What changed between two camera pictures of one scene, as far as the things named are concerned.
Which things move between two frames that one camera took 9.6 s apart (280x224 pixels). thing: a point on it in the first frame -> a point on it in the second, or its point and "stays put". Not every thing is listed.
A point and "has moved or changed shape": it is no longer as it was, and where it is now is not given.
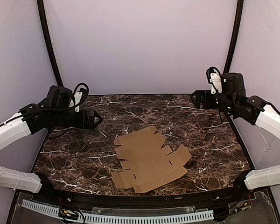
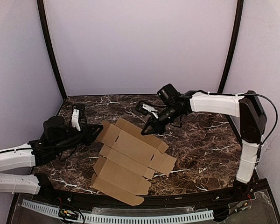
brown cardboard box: x=147 y=164 has moved or changed shape
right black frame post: x=234 y=36 stays put
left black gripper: x=85 y=119 -> x=87 y=133
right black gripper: x=206 y=101 -> x=155 y=122
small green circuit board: x=63 y=213 stays put
